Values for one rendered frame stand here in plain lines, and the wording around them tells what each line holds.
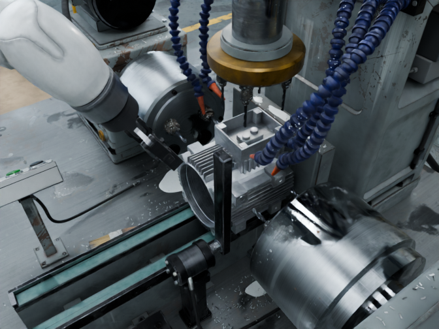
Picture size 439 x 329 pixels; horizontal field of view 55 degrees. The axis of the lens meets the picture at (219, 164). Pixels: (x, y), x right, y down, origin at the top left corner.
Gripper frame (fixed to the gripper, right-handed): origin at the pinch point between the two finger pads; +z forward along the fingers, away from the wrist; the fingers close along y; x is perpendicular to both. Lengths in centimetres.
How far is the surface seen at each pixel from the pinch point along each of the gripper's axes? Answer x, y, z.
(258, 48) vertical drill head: -24.5, -10.8, -15.4
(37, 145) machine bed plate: 31, 61, 17
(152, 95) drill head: -6.9, 17.2, -0.6
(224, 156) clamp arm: -7.5, -20.0, -12.7
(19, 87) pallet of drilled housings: 49, 217, 81
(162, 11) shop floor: -79, 302, 171
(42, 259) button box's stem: 41.5, 14.9, 10.4
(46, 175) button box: 21.7, 13.8, -8.0
